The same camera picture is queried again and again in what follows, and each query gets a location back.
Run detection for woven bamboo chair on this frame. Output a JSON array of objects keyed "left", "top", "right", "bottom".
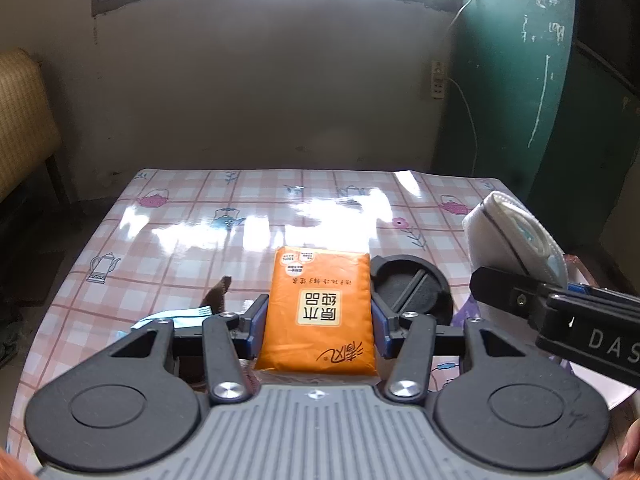
[{"left": 0, "top": 49, "right": 62, "bottom": 200}]

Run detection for green door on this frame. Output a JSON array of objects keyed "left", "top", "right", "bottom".
[{"left": 433, "top": 0, "right": 639, "bottom": 248}]

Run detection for wall power socket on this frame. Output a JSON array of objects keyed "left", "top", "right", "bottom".
[{"left": 431, "top": 61, "right": 447, "bottom": 100}]

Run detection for light blue packet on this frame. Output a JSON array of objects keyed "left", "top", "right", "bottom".
[{"left": 131, "top": 306, "right": 212, "bottom": 330}]

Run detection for white power cable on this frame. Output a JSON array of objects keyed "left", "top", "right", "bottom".
[{"left": 444, "top": 0, "right": 483, "bottom": 176}]

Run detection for white face mask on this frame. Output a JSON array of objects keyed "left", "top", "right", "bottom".
[{"left": 462, "top": 191, "right": 568, "bottom": 288}]

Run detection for brown sock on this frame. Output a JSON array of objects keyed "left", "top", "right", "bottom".
[{"left": 201, "top": 275, "right": 232, "bottom": 315}]

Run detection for pink checkered tablecloth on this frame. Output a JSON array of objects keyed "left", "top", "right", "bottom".
[{"left": 4, "top": 168, "right": 640, "bottom": 476}]

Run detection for black round lid cup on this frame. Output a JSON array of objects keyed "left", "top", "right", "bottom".
[{"left": 370, "top": 255, "right": 454, "bottom": 325}]

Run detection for orange tissue pack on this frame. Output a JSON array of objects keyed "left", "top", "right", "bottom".
[{"left": 256, "top": 246, "right": 376, "bottom": 377}]

